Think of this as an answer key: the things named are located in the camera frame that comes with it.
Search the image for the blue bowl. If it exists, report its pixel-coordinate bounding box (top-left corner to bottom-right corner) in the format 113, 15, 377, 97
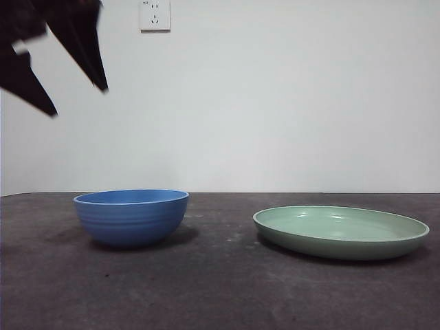
72, 188, 190, 249

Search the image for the green plate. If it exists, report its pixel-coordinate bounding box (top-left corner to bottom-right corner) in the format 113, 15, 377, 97
252, 205, 430, 261

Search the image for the white wall socket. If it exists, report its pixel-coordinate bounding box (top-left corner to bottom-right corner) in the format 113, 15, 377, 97
139, 0, 171, 34

